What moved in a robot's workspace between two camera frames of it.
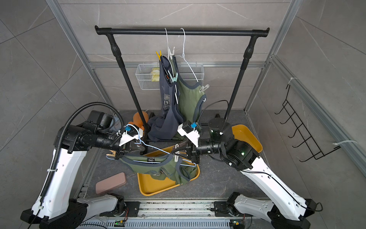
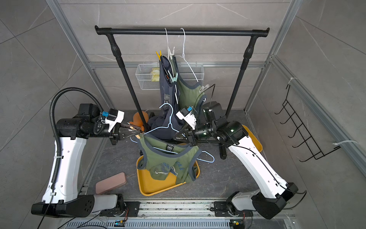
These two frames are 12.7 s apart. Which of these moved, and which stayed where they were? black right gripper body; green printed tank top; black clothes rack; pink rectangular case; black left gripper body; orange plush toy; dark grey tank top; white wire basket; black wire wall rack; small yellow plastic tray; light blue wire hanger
Moved: black right gripper body; green printed tank top; black left gripper body; light blue wire hanger
Stayed: black wire wall rack; black clothes rack; dark grey tank top; small yellow plastic tray; white wire basket; orange plush toy; pink rectangular case
